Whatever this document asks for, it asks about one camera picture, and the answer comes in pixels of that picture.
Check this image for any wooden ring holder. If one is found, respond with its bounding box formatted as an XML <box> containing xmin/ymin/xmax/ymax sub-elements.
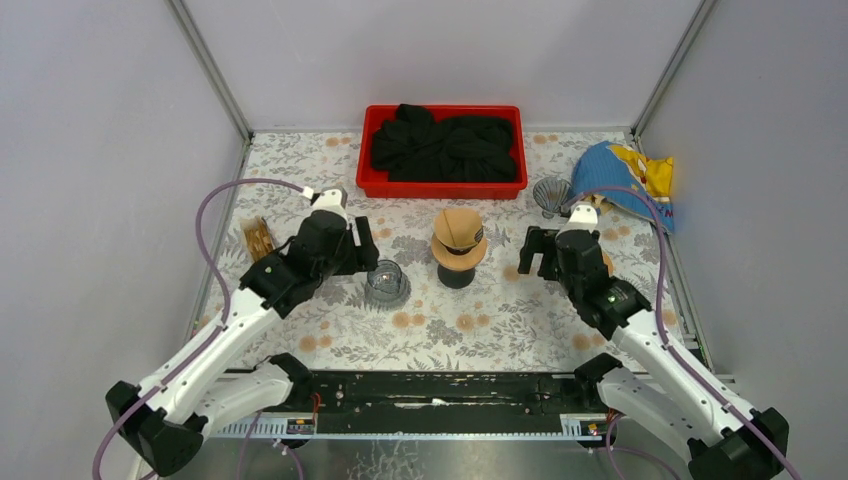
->
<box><xmin>431</xmin><ymin>235</ymin><xmax>488</xmax><ymax>272</ymax></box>
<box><xmin>602</xmin><ymin>252</ymin><xmax>615</xmax><ymax>276</ymax></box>

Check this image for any clear glass carafe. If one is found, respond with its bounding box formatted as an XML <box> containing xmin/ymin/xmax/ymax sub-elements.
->
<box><xmin>364</xmin><ymin>259</ymin><xmax>411</xmax><ymax>311</ymax></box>

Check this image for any grey glass dripper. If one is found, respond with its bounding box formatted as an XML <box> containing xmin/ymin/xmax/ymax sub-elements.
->
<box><xmin>532</xmin><ymin>176</ymin><xmax>572</xmax><ymax>219</ymax></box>

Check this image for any single brown paper filter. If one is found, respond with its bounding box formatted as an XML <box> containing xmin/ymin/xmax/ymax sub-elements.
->
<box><xmin>433</xmin><ymin>207</ymin><xmax>483</xmax><ymax>251</ymax></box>

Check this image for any dark red glass carafe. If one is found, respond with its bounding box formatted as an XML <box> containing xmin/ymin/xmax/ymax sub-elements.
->
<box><xmin>437</xmin><ymin>265</ymin><xmax>476</xmax><ymax>289</ymax></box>

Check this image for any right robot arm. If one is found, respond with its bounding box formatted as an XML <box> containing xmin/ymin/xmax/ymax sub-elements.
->
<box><xmin>518</xmin><ymin>226</ymin><xmax>792</xmax><ymax>479</ymax></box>

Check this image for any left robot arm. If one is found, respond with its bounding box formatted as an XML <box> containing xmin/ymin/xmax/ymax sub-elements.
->
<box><xmin>106</xmin><ymin>210</ymin><xmax>379</xmax><ymax>477</ymax></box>

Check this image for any blue and yellow cloth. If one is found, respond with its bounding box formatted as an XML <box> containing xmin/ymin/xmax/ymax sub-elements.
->
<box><xmin>571</xmin><ymin>141</ymin><xmax>675</xmax><ymax>233</ymax></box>

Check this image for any black cloth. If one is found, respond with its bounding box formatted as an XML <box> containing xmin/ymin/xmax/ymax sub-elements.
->
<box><xmin>370</xmin><ymin>104</ymin><xmax>518</xmax><ymax>183</ymax></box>

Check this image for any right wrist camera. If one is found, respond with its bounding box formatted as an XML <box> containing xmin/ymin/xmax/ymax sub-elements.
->
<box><xmin>563</xmin><ymin>202</ymin><xmax>599</xmax><ymax>233</ymax></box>

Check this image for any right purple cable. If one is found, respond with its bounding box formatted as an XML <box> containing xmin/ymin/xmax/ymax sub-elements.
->
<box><xmin>561</xmin><ymin>185</ymin><xmax>803</xmax><ymax>480</ymax></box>

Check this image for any purple cable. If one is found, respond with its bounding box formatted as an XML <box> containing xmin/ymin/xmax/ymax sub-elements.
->
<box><xmin>561</xmin><ymin>185</ymin><xmax>803</xmax><ymax>480</ymax></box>
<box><xmin>91</xmin><ymin>177</ymin><xmax>316</xmax><ymax>480</ymax></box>

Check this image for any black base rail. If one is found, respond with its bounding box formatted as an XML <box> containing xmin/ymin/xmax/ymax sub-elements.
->
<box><xmin>264</xmin><ymin>370</ymin><xmax>613</xmax><ymax>443</ymax></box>

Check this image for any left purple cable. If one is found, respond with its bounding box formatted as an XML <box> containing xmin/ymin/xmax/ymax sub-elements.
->
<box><xmin>91</xmin><ymin>177</ymin><xmax>316</xmax><ymax>480</ymax></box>

